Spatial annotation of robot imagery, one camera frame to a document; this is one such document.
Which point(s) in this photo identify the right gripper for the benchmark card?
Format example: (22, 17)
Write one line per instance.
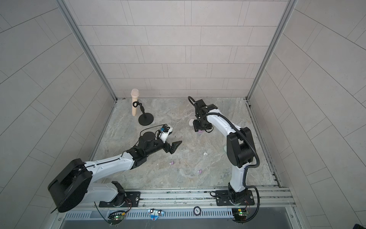
(197, 125)

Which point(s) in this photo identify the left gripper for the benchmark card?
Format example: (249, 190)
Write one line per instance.
(172, 149)

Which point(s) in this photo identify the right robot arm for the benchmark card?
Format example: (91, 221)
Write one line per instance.
(240, 147)

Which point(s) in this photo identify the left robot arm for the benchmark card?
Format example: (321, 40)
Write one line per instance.
(76, 183)

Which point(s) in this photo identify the black microphone stand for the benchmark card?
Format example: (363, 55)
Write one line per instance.
(145, 119)

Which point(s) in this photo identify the black round disc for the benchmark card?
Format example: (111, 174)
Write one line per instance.
(197, 211)

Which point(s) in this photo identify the blue white clip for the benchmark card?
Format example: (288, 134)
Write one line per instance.
(155, 214)

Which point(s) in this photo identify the right green circuit board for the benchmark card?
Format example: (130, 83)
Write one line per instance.
(239, 215)

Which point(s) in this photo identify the green circuit board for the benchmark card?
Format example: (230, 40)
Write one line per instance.
(117, 216)
(239, 215)

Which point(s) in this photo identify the left green circuit board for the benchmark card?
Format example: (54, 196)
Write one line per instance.
(117, 216)

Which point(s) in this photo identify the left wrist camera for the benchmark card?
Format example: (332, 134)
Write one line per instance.
(164, 132)

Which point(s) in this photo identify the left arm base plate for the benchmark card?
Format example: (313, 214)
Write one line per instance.
(134, 198)

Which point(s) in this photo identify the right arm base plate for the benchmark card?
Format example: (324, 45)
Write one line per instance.
(221, 197)

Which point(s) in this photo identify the aluminium frame rail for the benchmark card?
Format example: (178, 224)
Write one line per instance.
(160, 199)

